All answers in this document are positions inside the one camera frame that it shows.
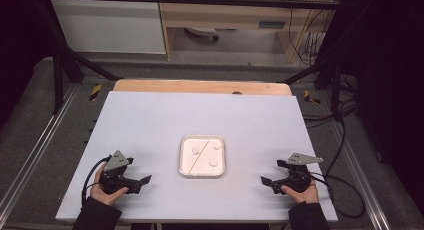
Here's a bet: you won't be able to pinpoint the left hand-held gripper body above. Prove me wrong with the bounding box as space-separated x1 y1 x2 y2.
99 150 141 195

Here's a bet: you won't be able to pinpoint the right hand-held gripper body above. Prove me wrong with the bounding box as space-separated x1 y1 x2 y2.
271 152 324 195

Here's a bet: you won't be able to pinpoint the white square tray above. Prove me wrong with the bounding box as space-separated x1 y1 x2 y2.
178 134 227 178

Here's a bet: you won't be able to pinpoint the person's right hand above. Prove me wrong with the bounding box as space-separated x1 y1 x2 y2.
280 179 321 205

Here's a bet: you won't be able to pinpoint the person's left hand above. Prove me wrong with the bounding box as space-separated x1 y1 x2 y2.
89 163 130 207

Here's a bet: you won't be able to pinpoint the white table board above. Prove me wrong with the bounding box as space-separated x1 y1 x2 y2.
55 91 339 224

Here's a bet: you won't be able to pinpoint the yellow black tape strip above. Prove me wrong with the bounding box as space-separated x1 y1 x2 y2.
303 89 322 106
88 83 103 102

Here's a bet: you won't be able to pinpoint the wooden table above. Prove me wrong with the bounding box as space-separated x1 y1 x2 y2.
112 78 293 97

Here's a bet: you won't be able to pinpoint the black curtain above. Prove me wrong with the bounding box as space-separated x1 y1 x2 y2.
339 0 424 218
0 0 55 125

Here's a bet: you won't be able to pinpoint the white cabinet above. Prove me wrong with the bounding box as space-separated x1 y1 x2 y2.
49 0 167 55

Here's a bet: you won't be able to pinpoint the chair base with caster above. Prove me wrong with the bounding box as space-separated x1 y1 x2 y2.
184 26 221 42

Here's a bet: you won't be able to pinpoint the light wooden desk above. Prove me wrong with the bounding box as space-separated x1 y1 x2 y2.
156 0 335 63

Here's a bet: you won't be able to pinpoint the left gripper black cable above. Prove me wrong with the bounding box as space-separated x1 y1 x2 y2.
81 155 113 210

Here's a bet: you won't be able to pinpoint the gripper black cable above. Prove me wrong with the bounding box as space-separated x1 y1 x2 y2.
308 116 367 220
81 155 113 210

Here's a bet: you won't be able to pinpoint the aluminium rail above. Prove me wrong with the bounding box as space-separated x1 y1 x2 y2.
0 84 80 218
327 116 392 230

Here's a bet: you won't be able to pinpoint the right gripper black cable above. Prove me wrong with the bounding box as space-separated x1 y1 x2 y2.
308 116 367 220

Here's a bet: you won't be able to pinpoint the black floor cables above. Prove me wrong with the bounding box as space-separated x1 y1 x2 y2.
301 74 358 130

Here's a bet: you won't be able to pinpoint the black frame leg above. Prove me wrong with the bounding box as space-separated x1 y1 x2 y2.
34 0 123 115
282 49 345 122

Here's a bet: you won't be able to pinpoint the hanging black cables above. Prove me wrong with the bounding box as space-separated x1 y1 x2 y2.
287 0 335 68

